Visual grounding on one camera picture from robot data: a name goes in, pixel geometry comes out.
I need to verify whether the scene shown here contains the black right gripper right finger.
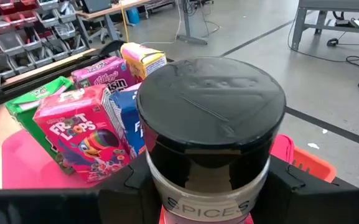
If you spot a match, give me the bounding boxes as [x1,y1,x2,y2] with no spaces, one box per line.
[249,154,359,224]

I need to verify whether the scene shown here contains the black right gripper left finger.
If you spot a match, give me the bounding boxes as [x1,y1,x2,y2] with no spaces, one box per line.
[0,152,165,224]

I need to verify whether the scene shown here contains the red Froot Loops box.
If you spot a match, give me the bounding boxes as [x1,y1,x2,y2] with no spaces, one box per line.
[32,84,138,184]

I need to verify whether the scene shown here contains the green Apple Jacks box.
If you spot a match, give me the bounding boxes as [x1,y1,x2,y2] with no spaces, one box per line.
[4,75,76,175]

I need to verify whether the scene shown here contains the blue Frosted Flakes box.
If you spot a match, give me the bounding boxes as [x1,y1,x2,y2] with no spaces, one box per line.
[108,82,148,157]

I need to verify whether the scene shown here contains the purple Raisin Bran box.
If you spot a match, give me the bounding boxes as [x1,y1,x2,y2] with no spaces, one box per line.
[70,55,137,95]

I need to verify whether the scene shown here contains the spice jar black lid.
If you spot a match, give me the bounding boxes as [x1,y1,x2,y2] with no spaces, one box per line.
[136,56,287,224]

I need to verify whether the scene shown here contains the yellow Corn Pops box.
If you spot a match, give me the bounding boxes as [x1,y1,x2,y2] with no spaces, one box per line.
[119,42,168,84]

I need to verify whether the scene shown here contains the orange slotted plastic basket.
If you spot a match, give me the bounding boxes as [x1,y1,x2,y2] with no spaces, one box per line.
[292,146,338,184]

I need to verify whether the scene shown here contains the pink plastic tray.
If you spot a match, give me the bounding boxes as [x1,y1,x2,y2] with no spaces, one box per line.
[1,128,296,190]

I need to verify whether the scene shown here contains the storage bin rack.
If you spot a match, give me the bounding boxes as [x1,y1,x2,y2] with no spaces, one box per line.
[0,0,89,81]

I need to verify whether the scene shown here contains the power strip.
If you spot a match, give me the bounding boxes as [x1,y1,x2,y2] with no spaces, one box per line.
[334,16,359,31]

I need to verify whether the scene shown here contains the grey metal workbench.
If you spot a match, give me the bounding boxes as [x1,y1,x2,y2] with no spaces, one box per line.
[291,0,359,52]

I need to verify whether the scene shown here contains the wooden-top workbench grey legs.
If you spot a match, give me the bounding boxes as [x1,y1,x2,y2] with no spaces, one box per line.
[75,0,208,47]

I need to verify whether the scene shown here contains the small blue bucket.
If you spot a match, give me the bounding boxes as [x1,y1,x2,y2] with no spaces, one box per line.
[126,6,141,26]

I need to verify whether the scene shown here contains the yellow hanging cable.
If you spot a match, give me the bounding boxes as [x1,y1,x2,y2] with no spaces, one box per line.
[119,0,131,45]

